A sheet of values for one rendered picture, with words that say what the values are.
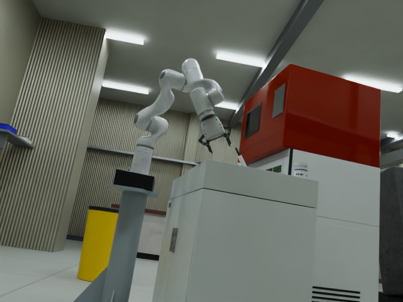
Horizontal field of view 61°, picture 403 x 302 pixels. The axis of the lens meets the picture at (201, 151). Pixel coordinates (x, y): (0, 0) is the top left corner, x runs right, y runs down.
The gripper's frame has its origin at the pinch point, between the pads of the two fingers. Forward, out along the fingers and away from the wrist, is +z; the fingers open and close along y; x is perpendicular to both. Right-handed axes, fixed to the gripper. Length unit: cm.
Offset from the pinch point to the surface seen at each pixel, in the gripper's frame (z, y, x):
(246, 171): 13.1, -8.1, -12.7
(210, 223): 30.8, 17.5, -6.7
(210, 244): 39.8, 21.0, -7.0
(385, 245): 116, -151, -287
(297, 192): 31.8, -29.2, -23.3
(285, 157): 6, -40, -65
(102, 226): -16, 134, -188
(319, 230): 57, -41, -68
